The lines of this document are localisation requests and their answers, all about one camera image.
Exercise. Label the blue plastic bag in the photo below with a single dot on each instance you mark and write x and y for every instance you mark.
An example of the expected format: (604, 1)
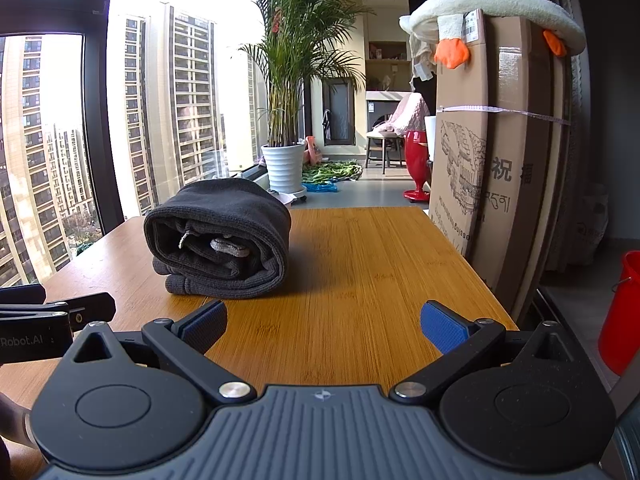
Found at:
(321, 187)

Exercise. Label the palm plant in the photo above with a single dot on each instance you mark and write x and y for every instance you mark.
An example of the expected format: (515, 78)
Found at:
(292, 45)

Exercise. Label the white plush goose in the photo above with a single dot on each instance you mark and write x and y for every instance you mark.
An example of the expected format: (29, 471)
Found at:
(500, 5)

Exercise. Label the pink plastic bag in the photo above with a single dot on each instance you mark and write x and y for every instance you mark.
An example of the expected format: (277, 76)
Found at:
(313, 150)

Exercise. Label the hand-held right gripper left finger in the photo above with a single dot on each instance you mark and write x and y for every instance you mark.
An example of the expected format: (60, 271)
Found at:
(205, 325)

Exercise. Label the red bucket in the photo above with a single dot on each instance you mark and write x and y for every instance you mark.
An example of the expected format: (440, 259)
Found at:
(622, 315)

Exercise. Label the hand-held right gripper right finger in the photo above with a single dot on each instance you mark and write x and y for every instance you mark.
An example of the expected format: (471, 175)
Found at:
(442, 327)

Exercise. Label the large cardboard box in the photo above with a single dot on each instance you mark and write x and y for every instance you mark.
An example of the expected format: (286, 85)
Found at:
(505, 160)

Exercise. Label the dark framed door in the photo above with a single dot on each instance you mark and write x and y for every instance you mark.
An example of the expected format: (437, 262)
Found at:
(340, 110)

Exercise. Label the dark grey sweatpants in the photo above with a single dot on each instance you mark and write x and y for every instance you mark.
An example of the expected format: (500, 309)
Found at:
(220, 230)

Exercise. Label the wooden chair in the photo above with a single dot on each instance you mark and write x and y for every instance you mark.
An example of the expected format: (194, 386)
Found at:
(382, 152)

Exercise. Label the pink blanket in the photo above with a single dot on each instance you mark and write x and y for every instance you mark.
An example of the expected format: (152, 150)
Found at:
(407, 112)

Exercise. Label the white ribbed plant pot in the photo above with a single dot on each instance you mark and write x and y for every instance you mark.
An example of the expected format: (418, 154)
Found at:
(283, 167)

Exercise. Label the green vegetables pile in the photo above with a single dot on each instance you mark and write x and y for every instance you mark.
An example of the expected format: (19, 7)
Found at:
(332, 171)

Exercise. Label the beige cloth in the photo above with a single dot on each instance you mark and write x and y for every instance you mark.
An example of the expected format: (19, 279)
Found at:
(422, 55)

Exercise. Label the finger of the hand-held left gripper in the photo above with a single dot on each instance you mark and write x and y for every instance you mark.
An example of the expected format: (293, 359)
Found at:
(22, 294)
(92, 310)

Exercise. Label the white appliance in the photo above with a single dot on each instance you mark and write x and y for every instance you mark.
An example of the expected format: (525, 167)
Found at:
(377, 110)

